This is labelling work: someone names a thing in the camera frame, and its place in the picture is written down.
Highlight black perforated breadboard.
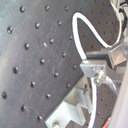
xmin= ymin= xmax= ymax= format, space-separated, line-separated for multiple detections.
xmin=0 ymin=0 xmax=120 ymax=128

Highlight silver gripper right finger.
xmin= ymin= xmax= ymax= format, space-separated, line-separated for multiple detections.
xmin=86 ymin=39 xmax=128 ymax=67

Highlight silver metal cable clip fixture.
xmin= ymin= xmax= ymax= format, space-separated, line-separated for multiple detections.
xmin=45 ymin=76 xmax=92 ymax=128

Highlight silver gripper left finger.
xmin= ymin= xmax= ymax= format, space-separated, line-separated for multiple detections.
xmin=80 ymin=60 xmax=118 ymax=94

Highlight white cable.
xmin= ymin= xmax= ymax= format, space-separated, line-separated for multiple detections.
xmin=71 ymin=12 xmax=116 ymax=128

